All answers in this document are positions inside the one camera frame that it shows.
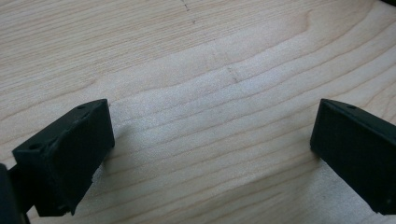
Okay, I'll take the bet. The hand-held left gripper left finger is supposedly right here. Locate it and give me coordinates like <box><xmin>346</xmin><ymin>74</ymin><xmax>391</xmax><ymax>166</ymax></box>
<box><xmin>11</xmin><ymin>98</ymin><xmax>116</xmax><ymax>217</ymax></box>

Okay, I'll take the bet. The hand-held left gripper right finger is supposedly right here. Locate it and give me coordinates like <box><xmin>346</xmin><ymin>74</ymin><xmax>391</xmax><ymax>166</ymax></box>
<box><xmin>309</xmin><ymin>98</ymin><xmax>396</xmax><ymax>217</ymax></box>

